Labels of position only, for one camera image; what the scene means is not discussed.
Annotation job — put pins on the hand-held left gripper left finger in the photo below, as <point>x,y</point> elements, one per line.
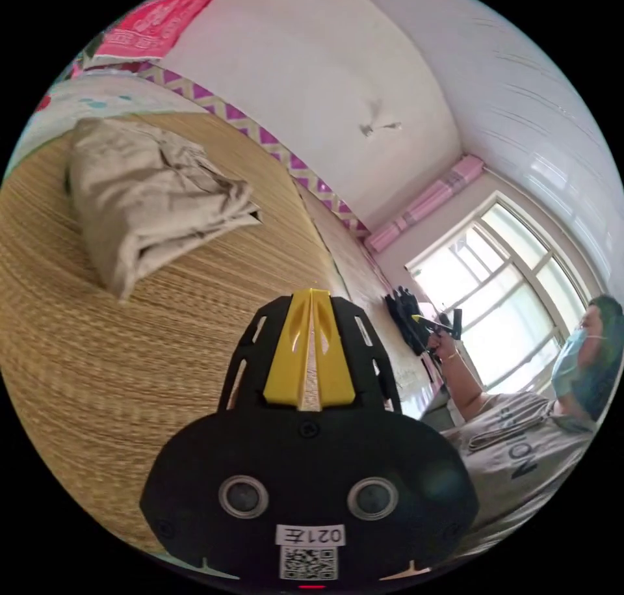
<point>285,361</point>

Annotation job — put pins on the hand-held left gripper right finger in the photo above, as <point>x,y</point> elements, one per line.
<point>334,361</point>

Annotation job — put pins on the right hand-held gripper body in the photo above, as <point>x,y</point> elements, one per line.
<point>439,330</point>

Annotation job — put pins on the person's right forearm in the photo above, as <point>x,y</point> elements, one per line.
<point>465,385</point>

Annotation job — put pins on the light brown pants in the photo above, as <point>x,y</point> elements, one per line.
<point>146,200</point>

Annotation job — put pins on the person's right hand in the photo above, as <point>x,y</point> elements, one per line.
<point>446,348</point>

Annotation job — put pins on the black garment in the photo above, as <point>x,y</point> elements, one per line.
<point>404,312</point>

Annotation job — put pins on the window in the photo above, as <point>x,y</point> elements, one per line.
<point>507,302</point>

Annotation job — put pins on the pink curtain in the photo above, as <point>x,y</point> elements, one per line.
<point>424,205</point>

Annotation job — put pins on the person's body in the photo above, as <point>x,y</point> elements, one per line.
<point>526,444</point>

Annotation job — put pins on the bed with woven mat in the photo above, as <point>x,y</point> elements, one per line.
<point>97,370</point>

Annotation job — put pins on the pink patterned cloth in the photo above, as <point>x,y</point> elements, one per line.
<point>156,19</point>

